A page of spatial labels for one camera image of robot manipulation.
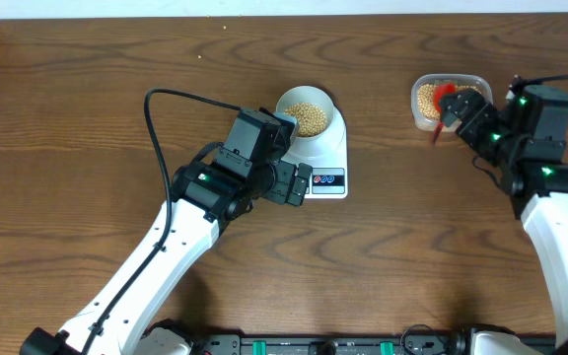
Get left black cable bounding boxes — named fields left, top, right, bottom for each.
left=81, top=87, right=242, bottom=354

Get red plastic scoop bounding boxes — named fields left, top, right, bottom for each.
left=432, top=83, right=458, bottom=145

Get white digital kitchen scale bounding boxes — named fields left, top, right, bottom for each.
left=283, top=106, right=348, bottom=199

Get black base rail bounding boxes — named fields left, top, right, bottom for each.
left=140, top=333, right=556, bottom=355

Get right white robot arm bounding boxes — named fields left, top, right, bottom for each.
left=439, top=83, right=568, bottom=354

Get soybeans in bowl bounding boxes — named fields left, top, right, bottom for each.
left=284, top=103, right=328, bottom=137

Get soybeans in container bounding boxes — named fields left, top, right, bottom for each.
left=416, top=83, right=480, bottom=120

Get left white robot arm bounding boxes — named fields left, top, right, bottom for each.
left=20, top=142, right=313, bottom=354

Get grey round bowl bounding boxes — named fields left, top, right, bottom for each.
left=276, top=86, right=334, bottom=136

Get clear plastic container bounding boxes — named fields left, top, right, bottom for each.
left=411, top=74, right=493, bottom=131

